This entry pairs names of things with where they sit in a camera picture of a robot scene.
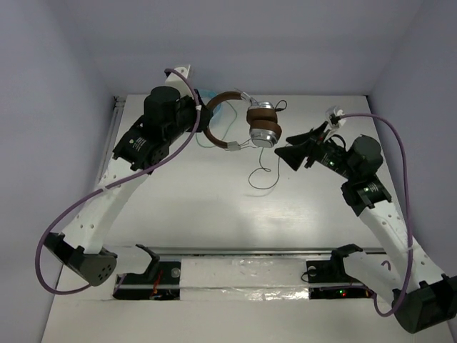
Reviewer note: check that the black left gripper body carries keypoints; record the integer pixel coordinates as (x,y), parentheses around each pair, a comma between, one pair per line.
(203,114)

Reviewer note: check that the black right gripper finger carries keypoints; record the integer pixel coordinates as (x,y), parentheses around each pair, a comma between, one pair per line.
(294,155)
(312,134)

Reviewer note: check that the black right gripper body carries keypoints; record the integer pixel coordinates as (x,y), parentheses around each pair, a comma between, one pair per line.
(328,153)

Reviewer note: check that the brown silver headphones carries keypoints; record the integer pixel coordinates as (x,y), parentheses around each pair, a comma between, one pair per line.
(261,117)

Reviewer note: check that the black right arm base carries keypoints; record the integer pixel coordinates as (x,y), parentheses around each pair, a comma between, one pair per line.
(326,281)

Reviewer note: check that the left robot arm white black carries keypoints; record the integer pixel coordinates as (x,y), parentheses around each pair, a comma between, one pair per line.
(144,146)

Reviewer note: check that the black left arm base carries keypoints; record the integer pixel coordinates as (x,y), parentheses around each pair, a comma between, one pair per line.
(159,282)

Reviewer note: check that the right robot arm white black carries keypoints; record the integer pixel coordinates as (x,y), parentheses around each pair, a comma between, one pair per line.
(421,295)

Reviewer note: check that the blue headphones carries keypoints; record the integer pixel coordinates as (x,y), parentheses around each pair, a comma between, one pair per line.
(207,96)

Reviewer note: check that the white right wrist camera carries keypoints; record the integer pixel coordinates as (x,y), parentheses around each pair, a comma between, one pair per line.
(334,118)

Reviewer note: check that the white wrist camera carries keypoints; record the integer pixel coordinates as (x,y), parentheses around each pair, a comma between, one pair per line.
(334,118)
(177,76)

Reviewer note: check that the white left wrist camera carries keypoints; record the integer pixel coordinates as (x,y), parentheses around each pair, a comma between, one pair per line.
(177,76)

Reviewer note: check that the aluminium table frame rail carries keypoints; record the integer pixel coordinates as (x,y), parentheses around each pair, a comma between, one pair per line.
(103,171)

